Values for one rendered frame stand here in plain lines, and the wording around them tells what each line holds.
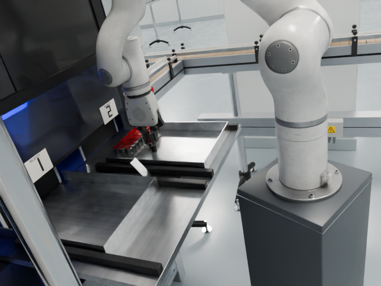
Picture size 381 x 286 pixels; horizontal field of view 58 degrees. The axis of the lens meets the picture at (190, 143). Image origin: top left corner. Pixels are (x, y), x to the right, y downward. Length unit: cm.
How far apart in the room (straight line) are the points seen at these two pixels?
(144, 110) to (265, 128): 114
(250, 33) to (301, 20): 179
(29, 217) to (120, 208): 68
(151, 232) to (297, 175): 38
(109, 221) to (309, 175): 50
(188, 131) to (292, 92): 57
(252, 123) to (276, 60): 139
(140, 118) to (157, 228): 38
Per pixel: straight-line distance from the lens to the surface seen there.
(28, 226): 27
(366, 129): 202
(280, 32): 68
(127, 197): 96
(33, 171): 97
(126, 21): 93
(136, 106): 105
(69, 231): 93
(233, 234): 205
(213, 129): 120
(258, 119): 204
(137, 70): 100
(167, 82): 181
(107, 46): 92
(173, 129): 126
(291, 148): 83
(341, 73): 252
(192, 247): 203
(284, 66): 68
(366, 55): 185
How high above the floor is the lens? 141
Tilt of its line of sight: 27 degrees down
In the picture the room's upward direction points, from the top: 12 degrees counter-clockwise
